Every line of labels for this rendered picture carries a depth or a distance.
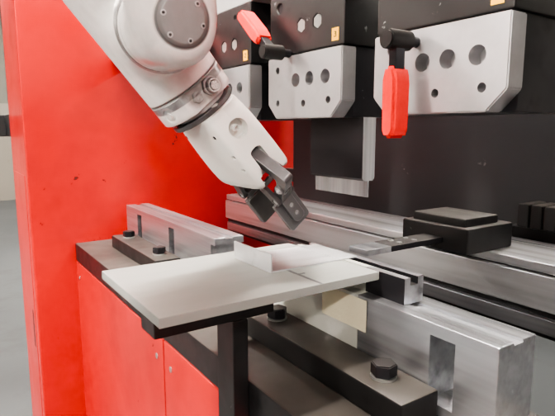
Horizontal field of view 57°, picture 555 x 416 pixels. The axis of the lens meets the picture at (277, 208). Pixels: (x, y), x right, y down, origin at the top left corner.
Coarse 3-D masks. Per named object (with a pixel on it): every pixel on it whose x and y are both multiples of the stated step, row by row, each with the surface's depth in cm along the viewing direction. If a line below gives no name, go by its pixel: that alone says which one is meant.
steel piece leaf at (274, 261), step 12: (240, 252) 63; (252, 252) 60; (264, 252) 58; (276, 252) 66; (288, 252) 66; (300, 252) 66; (312, 252) 66; (252, 264) 60; (264, 264) 58; (276, 264) 60; (288, 264) 60; (300, 264) 60; (312, 264) 60
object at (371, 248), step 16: (448, 208) 82; (416, 224) 78; (432, 224) 76; (448, 224) 74; (464, 224) 72; (480, 224) 74; (496, 224) 75; (512, 224) 77; (384, 240) 72; (400, 240) 72; (416, 240) 72; (432, 240) 73; (448, 240) 73; (464, 240) 71; (480, 240) 72; (496, 240) 75
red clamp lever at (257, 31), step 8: (240, 16) 66; (248, 16) 65; (256, 16) 66; (248, 24) 65; (256, 24) 64; (248, 32) 65; (256, 32) 64; (264, 32) 64; (256, 40) 64; (264, 40) 63; (264, 48) 61; (272, 48) 62; (280, 48) 62; (264, 56) 62; (272, 56) 62; (280, 56) 63; (288, 56) 64
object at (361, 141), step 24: (312, 120) 67; (336, 120) 63; (360, 120) 59; (312, 144) 67; (336, 144) 63; (360, 144) 60; (312, 168) 68; (336, 168) 64; (360, 168) 60; (360, 192) 62
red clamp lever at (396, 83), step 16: (384, 32) 45; (400, 32) 45; (384, 48) 46; (400, 48) 46; (400, 64) 46; (384, 80) 46; (400, 80) 46; (384, 96) 46; (400, 96) 46; (384, 112) 47; (400, 112) 46; (384, 128) 47; (400, 128) 46
